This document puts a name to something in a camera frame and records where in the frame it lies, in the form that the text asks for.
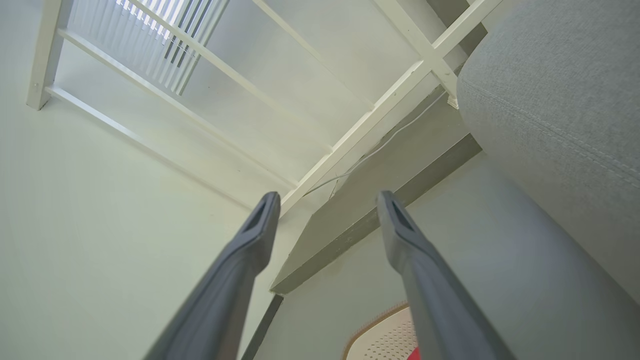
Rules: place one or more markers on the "white perforated basket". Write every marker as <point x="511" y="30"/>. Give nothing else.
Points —
<point x="387" y="340"/>

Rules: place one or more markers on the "grey baseboard strip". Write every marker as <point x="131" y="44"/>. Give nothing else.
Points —
<point x="262" y="327"/>

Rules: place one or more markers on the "white vertical window blinds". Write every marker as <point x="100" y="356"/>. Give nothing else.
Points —
<point x="155" y="35"/>

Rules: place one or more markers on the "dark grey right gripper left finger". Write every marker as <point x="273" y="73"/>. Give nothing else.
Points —
<point x="220" y="295"/>

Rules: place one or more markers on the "red garment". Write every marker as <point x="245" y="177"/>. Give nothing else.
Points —
<point x="414" y="355"/>

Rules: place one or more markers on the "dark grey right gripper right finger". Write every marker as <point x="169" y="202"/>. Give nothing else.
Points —
<point x="435" y="295"/>

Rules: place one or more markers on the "white wooden ladder shelf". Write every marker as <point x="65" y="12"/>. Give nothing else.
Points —
<point x="350" y="135"/>

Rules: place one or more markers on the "grey fabric sofa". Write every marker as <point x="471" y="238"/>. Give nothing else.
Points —
<point x="560" y="120"/>

